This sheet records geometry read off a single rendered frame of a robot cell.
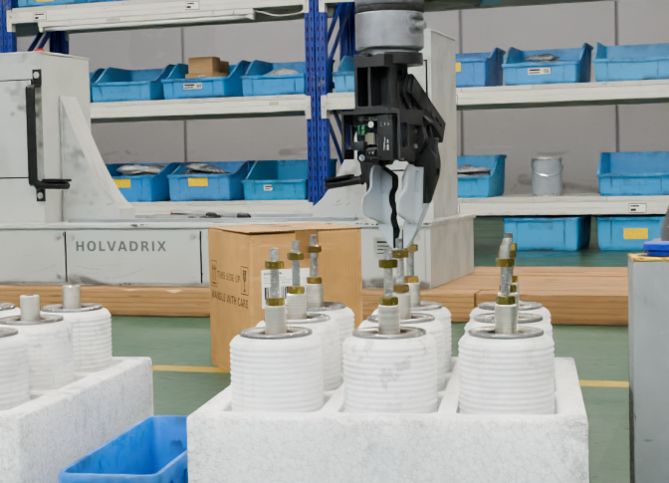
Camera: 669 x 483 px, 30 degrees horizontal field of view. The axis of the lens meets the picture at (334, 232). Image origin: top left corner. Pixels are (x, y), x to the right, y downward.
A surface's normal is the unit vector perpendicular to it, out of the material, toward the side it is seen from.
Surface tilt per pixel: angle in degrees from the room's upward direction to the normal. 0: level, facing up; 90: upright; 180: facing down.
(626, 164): 86
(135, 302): 90
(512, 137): 90
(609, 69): 95
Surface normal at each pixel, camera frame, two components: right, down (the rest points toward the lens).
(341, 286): 0.33, 0.04
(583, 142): -0.32, 0.06
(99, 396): 0.98, -0.01
